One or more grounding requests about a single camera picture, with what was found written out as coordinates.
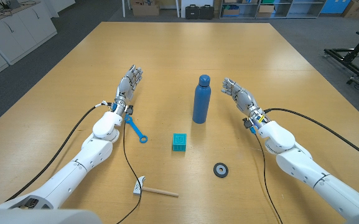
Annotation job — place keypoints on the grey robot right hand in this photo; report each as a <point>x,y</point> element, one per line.
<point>246,99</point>

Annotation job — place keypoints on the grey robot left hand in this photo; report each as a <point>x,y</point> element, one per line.
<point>127,85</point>

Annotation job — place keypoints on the blue metal bottle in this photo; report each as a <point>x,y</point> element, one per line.
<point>201,102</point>

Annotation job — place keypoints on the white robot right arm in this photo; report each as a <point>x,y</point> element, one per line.
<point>306,165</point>

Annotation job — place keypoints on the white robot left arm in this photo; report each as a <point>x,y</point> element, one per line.
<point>82,158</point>

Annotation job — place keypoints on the blue plastic wrench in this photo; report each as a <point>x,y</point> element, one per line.
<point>137,130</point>

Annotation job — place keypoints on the teal cube box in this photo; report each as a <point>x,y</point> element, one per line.
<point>179,142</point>

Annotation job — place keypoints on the black tape roll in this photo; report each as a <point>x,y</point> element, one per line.
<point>215,170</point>

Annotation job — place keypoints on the large cardboard box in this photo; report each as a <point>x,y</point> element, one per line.
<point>145,9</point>

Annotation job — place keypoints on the small cardboard box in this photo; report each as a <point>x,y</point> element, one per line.
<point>265,11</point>

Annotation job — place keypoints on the cardboard box with print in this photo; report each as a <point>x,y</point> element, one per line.
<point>358,8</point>

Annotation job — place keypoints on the white desk leg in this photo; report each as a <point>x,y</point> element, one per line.
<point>178,8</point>
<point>124,8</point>

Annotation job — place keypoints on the black hard case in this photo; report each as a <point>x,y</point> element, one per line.
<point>192,12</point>
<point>207,12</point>

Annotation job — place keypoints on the grey metal shelf unit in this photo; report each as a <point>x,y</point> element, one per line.
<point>297,7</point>

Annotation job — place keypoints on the black metal stand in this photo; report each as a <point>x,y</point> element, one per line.
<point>351,56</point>

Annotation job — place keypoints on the blue panel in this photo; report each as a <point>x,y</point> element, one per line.
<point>331,6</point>

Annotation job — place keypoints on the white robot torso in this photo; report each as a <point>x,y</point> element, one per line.
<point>42,216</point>

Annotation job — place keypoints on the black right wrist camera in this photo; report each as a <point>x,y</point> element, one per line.
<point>247,123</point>

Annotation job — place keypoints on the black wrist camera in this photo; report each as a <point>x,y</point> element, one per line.
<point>130,109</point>
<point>247,123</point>

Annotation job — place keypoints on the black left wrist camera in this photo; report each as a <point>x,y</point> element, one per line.
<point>130,109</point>

